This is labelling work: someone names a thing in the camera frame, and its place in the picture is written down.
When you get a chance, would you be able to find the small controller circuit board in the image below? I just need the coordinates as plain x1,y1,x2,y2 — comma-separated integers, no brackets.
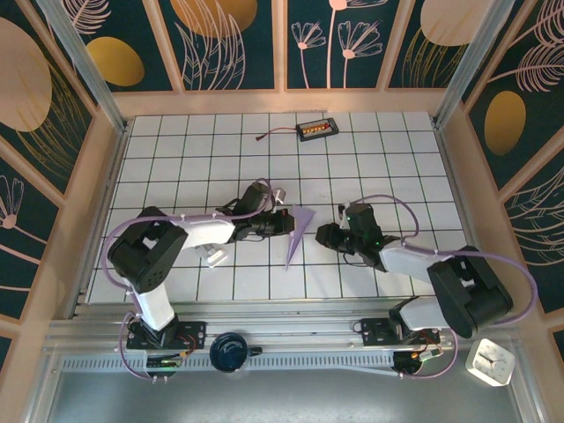
145,354,186,382
393,350,443,379

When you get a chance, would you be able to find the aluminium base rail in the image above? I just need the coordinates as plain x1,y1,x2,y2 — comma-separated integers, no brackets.
43,299,523,356

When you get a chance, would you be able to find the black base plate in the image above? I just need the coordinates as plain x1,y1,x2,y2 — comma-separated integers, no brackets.
360,317,441,347
126,321,207,352

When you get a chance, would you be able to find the aluminium corner post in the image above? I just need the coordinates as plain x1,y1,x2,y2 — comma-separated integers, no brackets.
34,0,131,136
433,0,515,129

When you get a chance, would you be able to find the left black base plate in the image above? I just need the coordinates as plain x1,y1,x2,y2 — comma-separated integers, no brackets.
126,321,207,352

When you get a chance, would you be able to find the perforated metal cable tray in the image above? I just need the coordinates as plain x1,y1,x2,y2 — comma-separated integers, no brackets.
61,355,397,372

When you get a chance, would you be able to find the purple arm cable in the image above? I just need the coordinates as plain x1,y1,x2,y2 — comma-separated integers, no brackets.
101,178,283,383
347,193,538,381

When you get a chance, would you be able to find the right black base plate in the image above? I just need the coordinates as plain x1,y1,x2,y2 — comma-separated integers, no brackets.
360,317,441,347

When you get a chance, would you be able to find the white square clock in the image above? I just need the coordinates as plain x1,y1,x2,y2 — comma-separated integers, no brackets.
465,338,516,388

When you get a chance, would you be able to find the black charger board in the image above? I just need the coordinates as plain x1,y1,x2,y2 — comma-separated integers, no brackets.
295,119,340,142

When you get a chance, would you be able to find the thin red cable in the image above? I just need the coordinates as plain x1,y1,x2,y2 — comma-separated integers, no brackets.
255,125,301,142

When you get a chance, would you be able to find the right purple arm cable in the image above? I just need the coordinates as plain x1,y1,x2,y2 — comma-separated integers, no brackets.
347,193,538,381

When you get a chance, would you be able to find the dark blue cup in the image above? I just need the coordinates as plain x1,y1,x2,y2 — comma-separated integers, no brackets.
209,332,264,375

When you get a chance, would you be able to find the aluminium side rail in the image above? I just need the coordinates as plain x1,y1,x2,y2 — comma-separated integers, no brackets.
65,125,131,319
434,122,503,312

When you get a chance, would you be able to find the lilac cloth piece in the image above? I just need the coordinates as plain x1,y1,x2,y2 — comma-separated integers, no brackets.
284,204,318,271

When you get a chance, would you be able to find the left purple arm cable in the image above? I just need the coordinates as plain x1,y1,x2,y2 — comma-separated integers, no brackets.
101,178,283,383

